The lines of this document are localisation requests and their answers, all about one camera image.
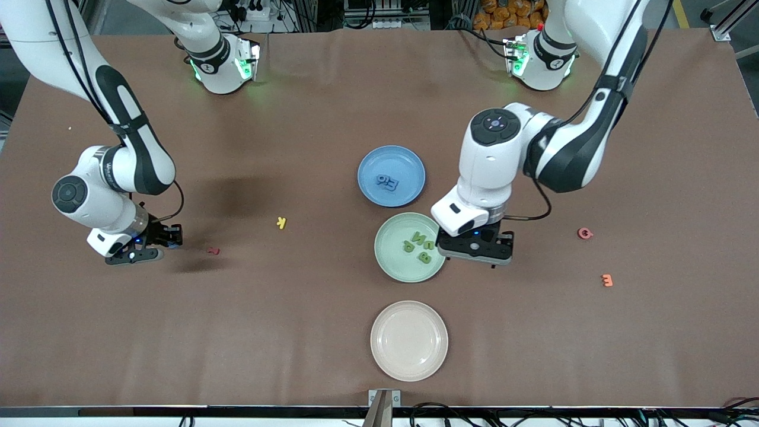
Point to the blue number six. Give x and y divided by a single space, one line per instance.
381 178

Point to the green letter B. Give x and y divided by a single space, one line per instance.
423 257

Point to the metal table edge rail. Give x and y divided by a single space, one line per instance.
178 410

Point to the green letter P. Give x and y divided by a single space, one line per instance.
409 245

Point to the yellow letter K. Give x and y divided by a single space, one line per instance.
281 222

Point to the light green plate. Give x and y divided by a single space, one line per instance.
394 261

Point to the grey power strip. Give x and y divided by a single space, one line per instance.
391 25

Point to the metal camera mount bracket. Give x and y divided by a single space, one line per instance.
384 398

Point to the bag of orange fruits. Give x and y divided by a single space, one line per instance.
510 15

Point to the orange letter E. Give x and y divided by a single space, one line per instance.
606 280

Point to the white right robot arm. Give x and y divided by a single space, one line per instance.
133 160

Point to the blue letter E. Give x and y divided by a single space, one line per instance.
393 184

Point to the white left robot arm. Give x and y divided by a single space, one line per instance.
492 154

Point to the aluminium frame post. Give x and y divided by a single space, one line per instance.
720 32

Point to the pale pink plate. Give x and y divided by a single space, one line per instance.
409 341

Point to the blue plate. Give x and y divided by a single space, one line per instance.
409 166

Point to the green letter N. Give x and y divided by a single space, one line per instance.
420 238

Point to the white power strip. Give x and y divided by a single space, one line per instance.
258 10

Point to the brown paper table cover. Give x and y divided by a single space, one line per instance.
267 326

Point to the pink letter G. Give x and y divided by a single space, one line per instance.
581 233

